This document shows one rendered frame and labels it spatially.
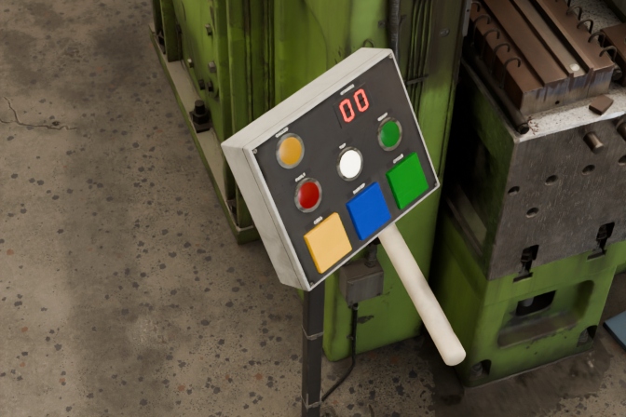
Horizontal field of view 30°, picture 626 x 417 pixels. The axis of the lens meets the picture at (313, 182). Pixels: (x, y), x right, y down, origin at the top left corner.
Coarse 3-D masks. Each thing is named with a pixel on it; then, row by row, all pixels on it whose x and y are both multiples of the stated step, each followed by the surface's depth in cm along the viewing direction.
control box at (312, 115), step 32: (352, 64) 200; (384, 64) 199; (320, 96) 192; (352, 96) 195; (384, 96) 200; (256, 128) 189; (288, 128) 188; (320, 128) 192; (352, 128) 196; (416, 128) 206; (256, 160) 185; (320, 160) 193; (384, 160) 202; (256, 192) 189; (288, 192) 189; (320, 192) 193; (352, 192) 198; (384, 192) 203; (256, 224) 195; (288, 224) 190; (352, 224) 199; (384, 224) 204; (288, 256) 193; (352, 256) 200
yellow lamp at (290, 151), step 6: (288, 138) 188; (294, 138) 188; (282, 144) 187; (288, 144) 188; (294, 144) 188; (300, 144) 189; (282, 150) 187; (288, 150) 188; (294, 150) 189; (300, 150) 189; (282, 156) 187; (288, 156) 188; (294, 156) 189; (288, 162) 188; (294, 162) 189
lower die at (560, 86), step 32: (480, 0) 244; (512, 0) 241; (544, 0) 242; (480, 32) 237; (512, 32) 236; (576, 32) 236; (512, 64) 230; (544, 64) 229; (608, 64) 229; (512, 96) 230; (544, 96) 228; (576, 96) 232
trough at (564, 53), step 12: (528, 0) 243; (528, 12) 240; (540, 12) 240; (540, 24) 238; (552, 24) 237; (552, 36) 235; (564, 36) 234; (564, 48) 233; (576, 60) 231; (576, 72) 228
